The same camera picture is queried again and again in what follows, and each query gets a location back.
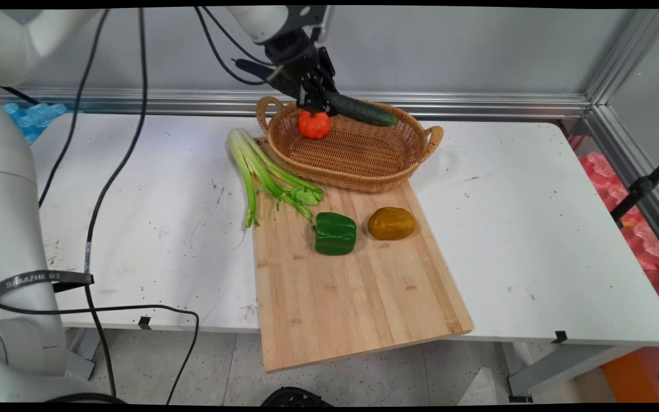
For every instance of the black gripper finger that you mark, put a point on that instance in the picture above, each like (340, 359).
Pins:
(329, 74)
(312, 98)

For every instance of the slanted aluminium frame rail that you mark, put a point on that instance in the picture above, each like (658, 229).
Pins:
(621, 74)

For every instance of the orange-red tomato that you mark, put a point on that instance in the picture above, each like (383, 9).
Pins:
(314, 125)

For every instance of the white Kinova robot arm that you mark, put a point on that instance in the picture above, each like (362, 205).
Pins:
(9, 200)

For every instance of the horizontal aluminium frame rail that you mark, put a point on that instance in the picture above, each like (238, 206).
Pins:
(478, 105)

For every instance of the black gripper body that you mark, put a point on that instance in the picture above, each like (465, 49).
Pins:
(295, 54)

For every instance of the blue bubble foam sheet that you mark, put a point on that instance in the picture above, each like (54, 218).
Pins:
(29, 117)

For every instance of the grey table leg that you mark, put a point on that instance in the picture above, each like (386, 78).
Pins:
(80, 352)

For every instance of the wooden cutting board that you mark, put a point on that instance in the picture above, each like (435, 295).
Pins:
(352, 297)

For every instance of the black round floor object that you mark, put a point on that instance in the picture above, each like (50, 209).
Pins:
(295, 396)

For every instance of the grey table leg frame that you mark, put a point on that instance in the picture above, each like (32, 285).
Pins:
(564, 366)

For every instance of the brown potato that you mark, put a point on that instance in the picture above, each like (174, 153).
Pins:
(391, 223)

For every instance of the black tape piece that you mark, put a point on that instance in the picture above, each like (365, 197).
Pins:
(560, 337)
(144, 322)

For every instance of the woven wicker basket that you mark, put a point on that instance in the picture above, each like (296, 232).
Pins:
(364, 160)

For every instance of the green celery bunch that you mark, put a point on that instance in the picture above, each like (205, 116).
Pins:
(255, 163)

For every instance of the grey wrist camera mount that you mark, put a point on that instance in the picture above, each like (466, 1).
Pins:
(306, 20)

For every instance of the black tripod stand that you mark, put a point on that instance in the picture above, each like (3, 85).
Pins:
(641, 186)

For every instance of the dark green cucumber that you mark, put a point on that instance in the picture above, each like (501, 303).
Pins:
(364, 110)

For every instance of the green bell pepper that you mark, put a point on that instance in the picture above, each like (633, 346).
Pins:
(335, 233)

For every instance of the pink bubble foam sheet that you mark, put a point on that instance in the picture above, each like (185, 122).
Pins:
(638, 229)

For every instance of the orange floor object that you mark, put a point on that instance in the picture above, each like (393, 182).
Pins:
(630, 377)

